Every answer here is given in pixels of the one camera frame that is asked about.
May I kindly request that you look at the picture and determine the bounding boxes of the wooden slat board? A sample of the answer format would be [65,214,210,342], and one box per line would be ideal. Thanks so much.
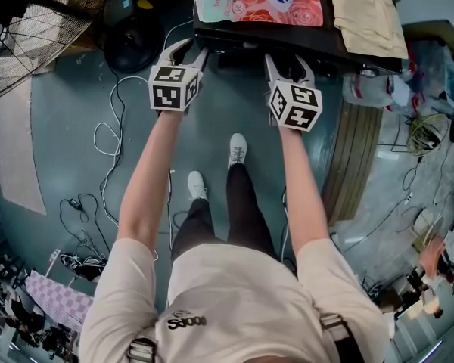
[320,100,384,227]

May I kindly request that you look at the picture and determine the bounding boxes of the pink checked cloth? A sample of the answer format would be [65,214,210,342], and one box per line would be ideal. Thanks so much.
[25,270,96,333]

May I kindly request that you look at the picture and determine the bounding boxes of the black floor fan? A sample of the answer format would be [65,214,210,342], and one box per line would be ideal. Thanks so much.
[0,0,166,105]

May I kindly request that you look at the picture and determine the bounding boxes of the plain pink cloth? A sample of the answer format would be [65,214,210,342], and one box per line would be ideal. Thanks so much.
[418,239,446,276]

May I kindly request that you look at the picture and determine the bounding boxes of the white floor cable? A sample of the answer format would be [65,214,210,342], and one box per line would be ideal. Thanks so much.
[93,20,194,227]

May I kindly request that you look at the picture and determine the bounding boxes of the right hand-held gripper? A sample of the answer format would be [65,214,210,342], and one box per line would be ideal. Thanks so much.
[263,54,323,132]

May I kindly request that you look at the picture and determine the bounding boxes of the person's right white shoe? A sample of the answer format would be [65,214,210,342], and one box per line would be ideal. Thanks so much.
[226,132,248,170]

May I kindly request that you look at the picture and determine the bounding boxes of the white printed t-shirt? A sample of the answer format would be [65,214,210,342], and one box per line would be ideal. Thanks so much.
[79,238,391,363]

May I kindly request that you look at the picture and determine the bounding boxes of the blue plastic bag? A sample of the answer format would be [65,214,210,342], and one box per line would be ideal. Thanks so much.
[427,43,454,113]

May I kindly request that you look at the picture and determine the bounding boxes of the person's left forearm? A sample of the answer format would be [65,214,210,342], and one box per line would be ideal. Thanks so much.
[117,107,181,259]

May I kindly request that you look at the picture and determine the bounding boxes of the small white fan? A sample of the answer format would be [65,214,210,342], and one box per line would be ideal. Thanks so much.
[411,206,446,253]

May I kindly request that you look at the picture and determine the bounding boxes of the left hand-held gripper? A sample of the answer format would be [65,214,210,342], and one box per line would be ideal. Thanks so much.
[148,38,210,112]

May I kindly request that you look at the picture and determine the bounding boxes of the person's left white shoe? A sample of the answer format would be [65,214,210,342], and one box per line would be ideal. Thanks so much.
[187,170,209,202]

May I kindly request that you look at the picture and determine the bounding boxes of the black power adapter cable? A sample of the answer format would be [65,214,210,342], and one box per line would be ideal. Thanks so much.
[59,193,111,256]

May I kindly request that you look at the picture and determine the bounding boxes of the beige folded cloth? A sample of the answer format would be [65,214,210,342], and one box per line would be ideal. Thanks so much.
[327,0,409,61]

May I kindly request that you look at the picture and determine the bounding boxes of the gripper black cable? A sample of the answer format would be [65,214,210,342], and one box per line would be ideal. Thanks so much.
[279,186,291,268]
[167,168,176,250]

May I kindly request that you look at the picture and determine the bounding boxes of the clear bag of bottles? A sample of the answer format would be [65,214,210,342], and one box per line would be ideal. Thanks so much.
[342,43,427,113]

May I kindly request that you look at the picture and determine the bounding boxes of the person's white shoe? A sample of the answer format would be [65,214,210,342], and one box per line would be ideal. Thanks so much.
[187,170,209,202]
[226,132,248,170]

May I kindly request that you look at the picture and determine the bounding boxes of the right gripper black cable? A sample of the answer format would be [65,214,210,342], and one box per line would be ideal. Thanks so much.
[279,186,291,268]

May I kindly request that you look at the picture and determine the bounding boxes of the person's right forearm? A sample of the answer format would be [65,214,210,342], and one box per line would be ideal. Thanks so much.
[278,126,332,275]

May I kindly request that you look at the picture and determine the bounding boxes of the black grey harness strap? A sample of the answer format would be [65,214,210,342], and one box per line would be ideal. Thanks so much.
[127,337,159,363]
[319,312,366,363]

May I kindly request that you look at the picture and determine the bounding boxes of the yellowish wire fan guard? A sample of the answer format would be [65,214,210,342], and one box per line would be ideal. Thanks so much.
[406,113,449,157]

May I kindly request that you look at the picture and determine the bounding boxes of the black trousers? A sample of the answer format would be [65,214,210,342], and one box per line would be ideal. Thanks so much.
[170,163,279,265]

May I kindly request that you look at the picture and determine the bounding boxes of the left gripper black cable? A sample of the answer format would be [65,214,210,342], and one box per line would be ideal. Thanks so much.
[167,168,176,250]

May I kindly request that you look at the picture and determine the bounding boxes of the tangle of black cables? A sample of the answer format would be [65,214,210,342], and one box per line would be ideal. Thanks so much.
[58,253,107,282]

